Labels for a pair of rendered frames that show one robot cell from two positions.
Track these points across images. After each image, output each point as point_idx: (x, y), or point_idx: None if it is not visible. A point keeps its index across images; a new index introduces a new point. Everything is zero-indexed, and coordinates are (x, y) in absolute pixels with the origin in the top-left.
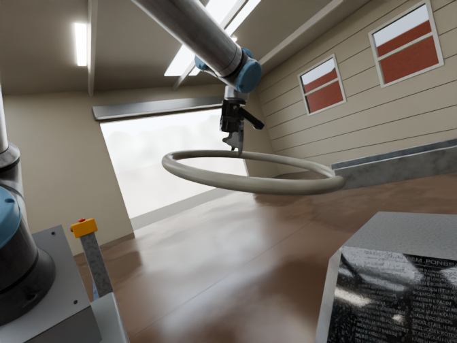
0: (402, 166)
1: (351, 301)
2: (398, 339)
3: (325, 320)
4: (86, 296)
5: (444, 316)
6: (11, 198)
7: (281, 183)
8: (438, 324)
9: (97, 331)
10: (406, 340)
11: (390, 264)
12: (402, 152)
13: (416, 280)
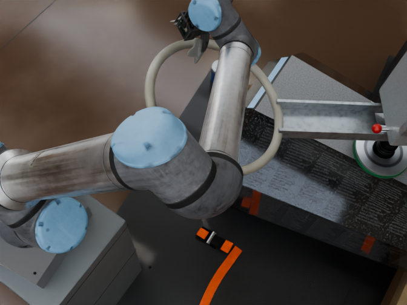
0: (315, 134)
1: (248, 149)
2: (268, 172)
3: None
4: (82, 201)
5: (295, 165)
6: (79, 203)
7: (253, 170)
8: (291, 169)
9: (90, 212)
10: (272, 173)
11: None
12: (324, 104)
13: (292, 145)
